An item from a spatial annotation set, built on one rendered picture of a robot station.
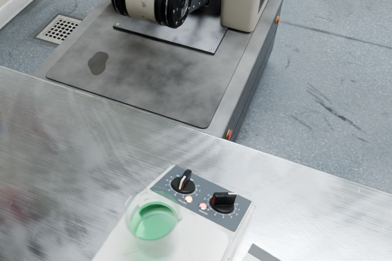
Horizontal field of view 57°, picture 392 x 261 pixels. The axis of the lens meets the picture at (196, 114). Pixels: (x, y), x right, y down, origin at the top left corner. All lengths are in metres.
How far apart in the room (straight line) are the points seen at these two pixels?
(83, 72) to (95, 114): 0.65
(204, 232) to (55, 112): 0.35
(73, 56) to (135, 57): 0.21
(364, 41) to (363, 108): 0.46
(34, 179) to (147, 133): 0.18
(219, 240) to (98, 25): 1.14
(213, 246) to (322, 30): 1.74
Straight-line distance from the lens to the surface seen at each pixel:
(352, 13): 2.23
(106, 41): 1.37
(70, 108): 0.65
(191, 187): 0.48
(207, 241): 0.41
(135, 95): 1.16
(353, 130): 1.64
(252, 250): 0.50
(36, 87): 0.71
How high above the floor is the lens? 1.23
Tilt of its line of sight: 52 degrees down
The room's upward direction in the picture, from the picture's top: straight up
